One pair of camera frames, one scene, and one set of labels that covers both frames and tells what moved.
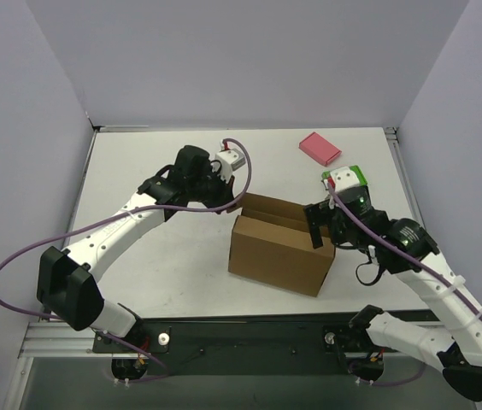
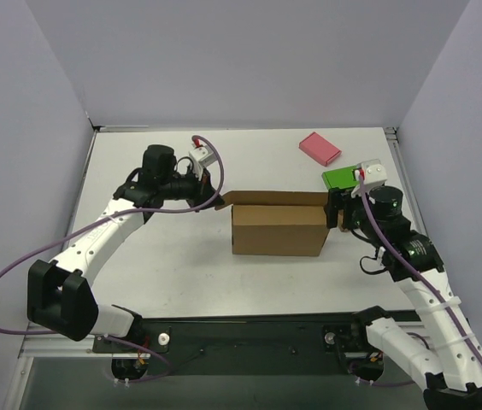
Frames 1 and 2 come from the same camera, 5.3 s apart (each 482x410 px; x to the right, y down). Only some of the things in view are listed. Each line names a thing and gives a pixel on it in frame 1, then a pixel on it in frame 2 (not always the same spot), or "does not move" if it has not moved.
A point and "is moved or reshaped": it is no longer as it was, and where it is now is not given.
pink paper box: (320, 149) does not move
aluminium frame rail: (73, 337) does not move
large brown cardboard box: (271, 243) is moved or reshaped
